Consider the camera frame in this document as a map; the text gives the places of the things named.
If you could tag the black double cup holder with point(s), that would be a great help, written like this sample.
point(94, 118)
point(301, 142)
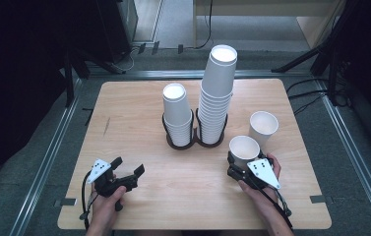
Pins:
point(193, 144)

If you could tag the person's right hand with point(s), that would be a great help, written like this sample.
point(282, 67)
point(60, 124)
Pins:
point(265, 198)

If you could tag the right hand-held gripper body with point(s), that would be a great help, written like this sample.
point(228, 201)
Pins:
point(258, 172)

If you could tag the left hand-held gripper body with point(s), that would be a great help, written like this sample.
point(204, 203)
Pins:
point(104, 180)

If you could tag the grey tape strip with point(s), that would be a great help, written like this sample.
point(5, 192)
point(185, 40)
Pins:
point(318, 199)
point(66, 202)

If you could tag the person's left hand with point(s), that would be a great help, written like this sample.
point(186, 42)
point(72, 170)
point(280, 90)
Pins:
point(106, 208)

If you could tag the dark cabinet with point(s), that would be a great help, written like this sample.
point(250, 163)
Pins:
point(114, 26)

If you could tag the light wooden furniture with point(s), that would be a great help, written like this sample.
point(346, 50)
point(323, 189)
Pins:
point(314, 29)

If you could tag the black stand legs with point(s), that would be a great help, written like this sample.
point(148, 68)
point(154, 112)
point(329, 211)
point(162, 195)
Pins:
point(71, 75)
point(324, 49)

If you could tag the white paper cup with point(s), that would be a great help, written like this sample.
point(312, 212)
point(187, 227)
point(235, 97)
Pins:
point(243, 149)
point(263, 126)

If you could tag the aluminium frame rail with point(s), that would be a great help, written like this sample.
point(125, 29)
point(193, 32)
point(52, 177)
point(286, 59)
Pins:
point(47, 160)
point(353, 157)
point(160, 74)

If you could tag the tall stack of paper cups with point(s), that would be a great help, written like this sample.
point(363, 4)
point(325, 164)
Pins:
point(218, 91)

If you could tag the short stack of paper cups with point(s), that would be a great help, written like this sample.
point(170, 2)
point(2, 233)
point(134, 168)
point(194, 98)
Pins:
point(176, 111)

